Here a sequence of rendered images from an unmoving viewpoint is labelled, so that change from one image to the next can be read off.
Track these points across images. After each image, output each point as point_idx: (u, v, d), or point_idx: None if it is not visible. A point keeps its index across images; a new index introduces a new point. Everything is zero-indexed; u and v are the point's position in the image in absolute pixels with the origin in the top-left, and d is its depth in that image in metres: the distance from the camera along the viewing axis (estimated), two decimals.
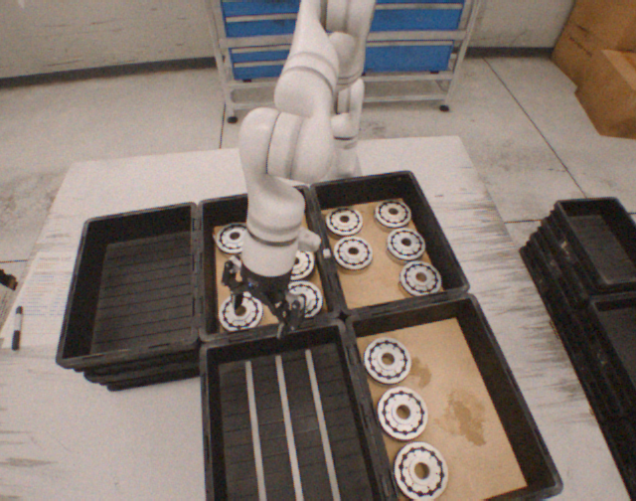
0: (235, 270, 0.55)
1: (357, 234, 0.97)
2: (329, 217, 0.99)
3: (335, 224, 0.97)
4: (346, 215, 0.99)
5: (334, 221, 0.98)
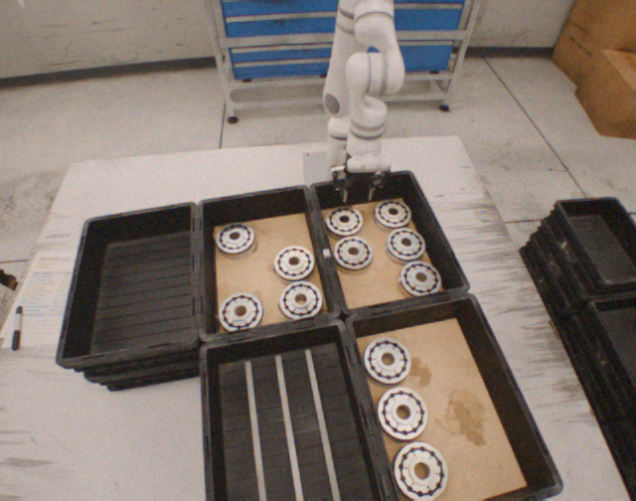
0: None
1: (357, 235, 0.97)
2: (329, 217, 0.99)
3: (335, 224, 0.98)
4: (346, 215, 0.99)
5: (334, 221, 0.98)
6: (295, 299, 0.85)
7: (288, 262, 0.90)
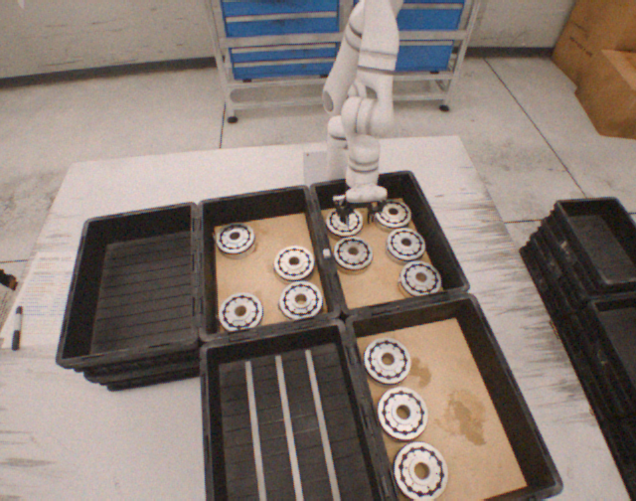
0: None
1: (357, 235, 0.97)
2: (329, 217, 0.99)
3: (335, 224, 0.98)
4: None
5: (334, 222, 0.98)
6: (295, 299, 0.85)
7: (288, 262, 0.90)
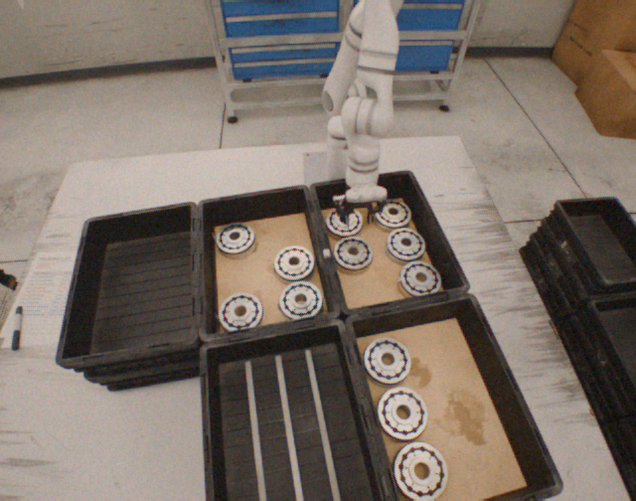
0: None
1: (357, 235, 0.97)
2: (329, 217, 0.99)
3: (335, 224, 0.98)
4: None
5: (334, 222, 0.98)
6: (295, 299, 0.85)
7: (288, 262, 0.90)
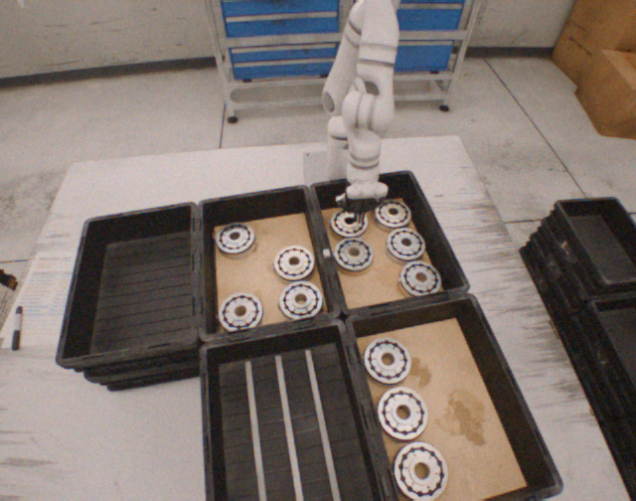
0: None
1: (362, 236, 0.97)
2: (334, 219, 0.99)
3: (340, 226, 0.97)
4: (351, 217, 0.98)
5: (339, 223, 0.98)
6: (295, 299, 0.85)
7: (288, 262, 0.90)
